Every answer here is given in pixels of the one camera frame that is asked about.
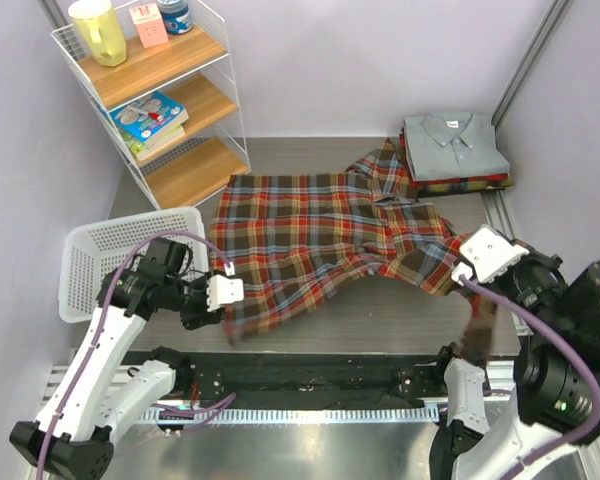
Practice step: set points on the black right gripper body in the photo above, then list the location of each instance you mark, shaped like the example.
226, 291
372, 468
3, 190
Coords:
535, 282

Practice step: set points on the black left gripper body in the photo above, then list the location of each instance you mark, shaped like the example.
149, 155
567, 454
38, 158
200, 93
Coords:
193, 303

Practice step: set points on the brown red plaid shirt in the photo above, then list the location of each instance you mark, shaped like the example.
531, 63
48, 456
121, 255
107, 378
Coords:
298, 240

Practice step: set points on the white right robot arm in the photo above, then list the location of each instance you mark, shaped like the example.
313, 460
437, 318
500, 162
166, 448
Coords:
554, 407

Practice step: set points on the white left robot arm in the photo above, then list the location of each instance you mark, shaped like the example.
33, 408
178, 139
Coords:
74, 435

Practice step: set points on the white plastic basket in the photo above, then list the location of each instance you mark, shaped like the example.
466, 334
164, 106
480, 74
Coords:
92, 251

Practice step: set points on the folded grey shirt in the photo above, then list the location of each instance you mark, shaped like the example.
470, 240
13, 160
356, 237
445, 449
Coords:
452, 144

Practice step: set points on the green book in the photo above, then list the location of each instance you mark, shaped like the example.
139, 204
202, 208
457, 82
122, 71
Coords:
143, 151

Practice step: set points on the blue book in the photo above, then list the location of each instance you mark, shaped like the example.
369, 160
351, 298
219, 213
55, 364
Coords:
150, 116

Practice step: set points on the blue white jar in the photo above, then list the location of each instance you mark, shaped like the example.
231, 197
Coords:
176, 16

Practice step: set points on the pink box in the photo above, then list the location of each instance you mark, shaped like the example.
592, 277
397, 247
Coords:
149, 25

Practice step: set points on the yellow pitcher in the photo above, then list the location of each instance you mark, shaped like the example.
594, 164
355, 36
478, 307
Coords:
99, 27

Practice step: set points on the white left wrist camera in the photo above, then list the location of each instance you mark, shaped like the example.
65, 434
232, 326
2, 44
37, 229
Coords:
224, 288

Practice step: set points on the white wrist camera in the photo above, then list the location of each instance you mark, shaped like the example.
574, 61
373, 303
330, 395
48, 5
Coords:
224, 288
485, 255

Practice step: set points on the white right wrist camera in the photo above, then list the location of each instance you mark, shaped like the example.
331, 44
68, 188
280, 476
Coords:
485, 255

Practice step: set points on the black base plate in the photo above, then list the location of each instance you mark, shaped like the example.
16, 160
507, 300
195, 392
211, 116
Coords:
311, 381

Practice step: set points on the white slotted cable duct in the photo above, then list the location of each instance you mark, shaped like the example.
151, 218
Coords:
427, 414

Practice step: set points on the white wire wooden shelf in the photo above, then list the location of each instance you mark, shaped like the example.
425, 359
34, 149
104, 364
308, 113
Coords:
196, 69

